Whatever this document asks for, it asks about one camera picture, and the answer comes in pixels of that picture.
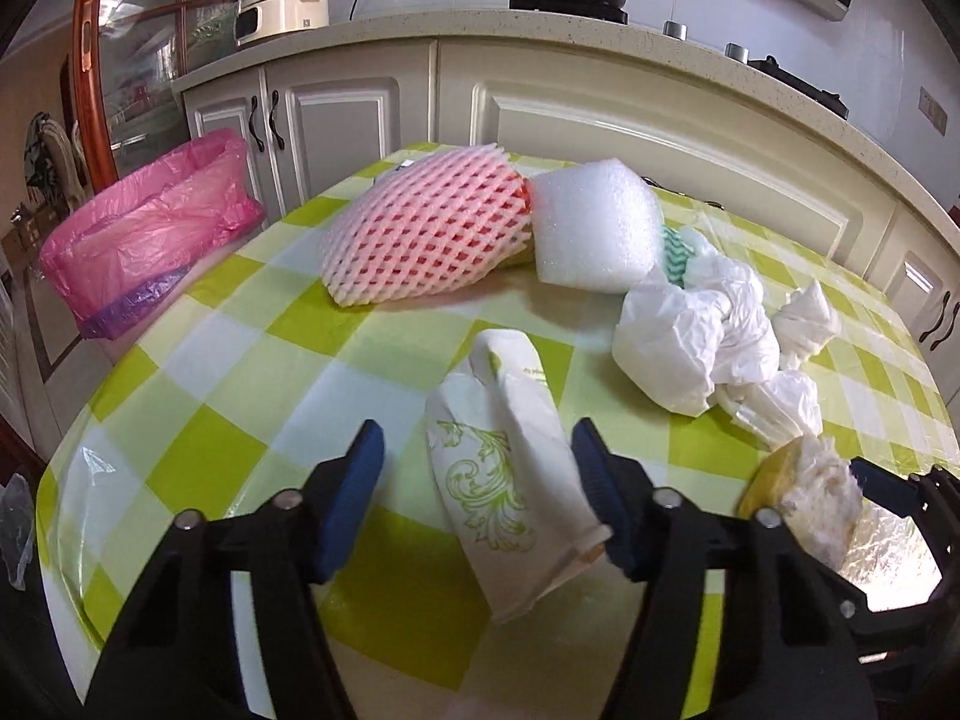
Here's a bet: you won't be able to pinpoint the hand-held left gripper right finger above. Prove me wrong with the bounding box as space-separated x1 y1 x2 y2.
570 417 878 720

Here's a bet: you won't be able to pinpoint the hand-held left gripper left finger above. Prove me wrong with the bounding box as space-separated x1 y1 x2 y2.
82 418 387 720

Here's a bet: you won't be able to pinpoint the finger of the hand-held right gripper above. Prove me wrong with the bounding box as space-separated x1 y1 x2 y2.
844 592 960 665
850 457 960 541

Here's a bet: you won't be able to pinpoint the white paper bag green print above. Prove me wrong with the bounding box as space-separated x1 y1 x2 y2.
424 328 614 625

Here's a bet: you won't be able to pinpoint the green white chevron cloth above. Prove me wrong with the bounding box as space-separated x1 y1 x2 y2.
660 223 717 290

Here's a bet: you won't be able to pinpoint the pink foam fruit net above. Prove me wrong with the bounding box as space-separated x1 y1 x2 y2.
321 144 535 308

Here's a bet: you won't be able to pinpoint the bin with pink bag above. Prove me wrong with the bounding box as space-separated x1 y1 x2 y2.
39 127 267 342

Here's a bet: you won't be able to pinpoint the small crumpled white plastic bag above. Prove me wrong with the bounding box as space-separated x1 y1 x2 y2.
720 369 824 445

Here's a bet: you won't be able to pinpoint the green white checked tablecloth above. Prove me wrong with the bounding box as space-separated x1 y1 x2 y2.
36 142 960 720

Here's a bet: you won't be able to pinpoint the crumpled white tissue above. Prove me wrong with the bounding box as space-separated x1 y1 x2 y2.
772 279 842 370

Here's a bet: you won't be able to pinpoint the cream corner cabinet door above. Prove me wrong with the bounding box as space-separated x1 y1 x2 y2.
874 217 960 370

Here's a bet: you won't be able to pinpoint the white foam block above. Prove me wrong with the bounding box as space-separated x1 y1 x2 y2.
529 157 665 293

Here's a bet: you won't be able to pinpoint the clear plastic bag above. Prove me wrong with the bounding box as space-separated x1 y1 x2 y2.
0 472 38 590

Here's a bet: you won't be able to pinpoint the narrow cream cabinet door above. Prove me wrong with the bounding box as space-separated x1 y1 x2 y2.
186 67 272 220

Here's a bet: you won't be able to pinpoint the wide cream cabinet door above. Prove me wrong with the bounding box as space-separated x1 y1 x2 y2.
262 56 437 220

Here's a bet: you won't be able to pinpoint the cream cabinet front panel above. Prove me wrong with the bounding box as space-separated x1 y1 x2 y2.
437 41 901 265

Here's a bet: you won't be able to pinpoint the carved dining chair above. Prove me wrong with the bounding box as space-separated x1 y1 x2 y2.
25 112 88 205

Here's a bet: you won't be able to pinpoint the speckled kitchen countertop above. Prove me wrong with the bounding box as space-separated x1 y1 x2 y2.
171 9 960 271

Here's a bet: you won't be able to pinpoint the black gas stove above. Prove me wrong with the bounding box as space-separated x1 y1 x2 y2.
508 0 852 121

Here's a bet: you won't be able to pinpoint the cream rice cooker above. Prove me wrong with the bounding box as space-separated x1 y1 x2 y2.
234 0 329 52

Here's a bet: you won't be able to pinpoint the red wooden glass door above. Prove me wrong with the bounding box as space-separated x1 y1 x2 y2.
71 0 316 203

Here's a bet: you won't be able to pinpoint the wall switch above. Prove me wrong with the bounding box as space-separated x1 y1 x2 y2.
919 86 950 137

